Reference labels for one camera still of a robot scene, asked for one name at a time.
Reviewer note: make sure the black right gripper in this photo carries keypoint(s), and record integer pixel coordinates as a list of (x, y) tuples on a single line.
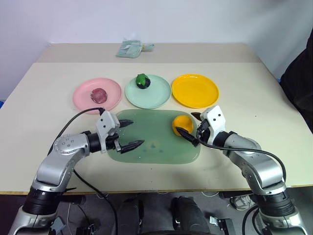
[(204, 130)]

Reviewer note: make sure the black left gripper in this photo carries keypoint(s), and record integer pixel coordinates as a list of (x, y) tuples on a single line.
[(113, 140)]

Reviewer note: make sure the yellow toy item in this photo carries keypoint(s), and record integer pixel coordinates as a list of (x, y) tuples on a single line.
[(183, 121)]

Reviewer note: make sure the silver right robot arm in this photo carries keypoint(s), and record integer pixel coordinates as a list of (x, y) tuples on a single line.
[(256, 166)]

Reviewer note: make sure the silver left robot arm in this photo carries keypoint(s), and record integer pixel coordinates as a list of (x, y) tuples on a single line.
[(61, 156)]

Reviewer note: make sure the yellow plate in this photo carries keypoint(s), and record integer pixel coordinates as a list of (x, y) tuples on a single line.
[(195, 90)]

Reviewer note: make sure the mint green plate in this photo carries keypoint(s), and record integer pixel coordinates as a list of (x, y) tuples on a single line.
[(156, 95)]

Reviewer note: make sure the pink toy item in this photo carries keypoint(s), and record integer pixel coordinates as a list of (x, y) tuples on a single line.
[(98, 96)]

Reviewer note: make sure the pink plate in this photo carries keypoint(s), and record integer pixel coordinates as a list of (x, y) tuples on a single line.
[(110, 85)]

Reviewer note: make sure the green toy item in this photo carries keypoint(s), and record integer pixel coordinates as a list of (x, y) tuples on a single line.
[(141, 80)]

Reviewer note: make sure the translucent green tray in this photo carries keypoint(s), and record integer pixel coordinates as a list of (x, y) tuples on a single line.
[(151, 132)]

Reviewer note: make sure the dark rounded shape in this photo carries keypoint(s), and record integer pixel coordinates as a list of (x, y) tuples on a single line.
[(188, 215), (130, 215)]

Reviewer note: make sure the clear plastic bag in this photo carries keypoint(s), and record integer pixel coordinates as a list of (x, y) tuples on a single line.
[(128, 49)]

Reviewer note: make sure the small yellow white packet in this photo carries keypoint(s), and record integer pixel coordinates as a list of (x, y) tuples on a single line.
[(148, 47)]

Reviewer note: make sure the grey white sneaker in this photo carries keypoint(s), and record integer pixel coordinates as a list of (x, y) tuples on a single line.
[(241, 202)]

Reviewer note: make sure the black clothed bystander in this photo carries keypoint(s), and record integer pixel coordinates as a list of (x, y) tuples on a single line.
[(300, 80)]

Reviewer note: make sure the blue object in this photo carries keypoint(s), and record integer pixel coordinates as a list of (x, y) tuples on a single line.
[(1, 104)]

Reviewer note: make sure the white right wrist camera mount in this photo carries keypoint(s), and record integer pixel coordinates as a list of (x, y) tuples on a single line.
[(215, 120)]

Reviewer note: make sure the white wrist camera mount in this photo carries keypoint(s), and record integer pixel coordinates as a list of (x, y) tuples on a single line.
[(106, 122), (215, 120)]

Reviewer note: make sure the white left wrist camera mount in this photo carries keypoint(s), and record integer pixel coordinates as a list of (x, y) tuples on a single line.
[(106, 122)]

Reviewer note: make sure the black metal bracket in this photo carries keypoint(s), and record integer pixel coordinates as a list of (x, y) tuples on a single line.
[(221, 224)]

